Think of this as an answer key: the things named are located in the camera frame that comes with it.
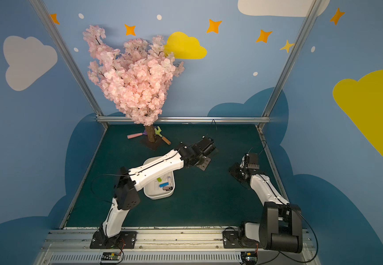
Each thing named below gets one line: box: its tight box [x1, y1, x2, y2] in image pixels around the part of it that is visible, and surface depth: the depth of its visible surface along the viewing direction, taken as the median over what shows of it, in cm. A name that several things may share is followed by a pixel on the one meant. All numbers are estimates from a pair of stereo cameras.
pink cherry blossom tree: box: [82, 25, 185, 151], surface depth 69 cm
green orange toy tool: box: [153, 125, 172, 146], surface depth 114 cm
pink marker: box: [126, 132, 143, 140], surface depth 116 cm
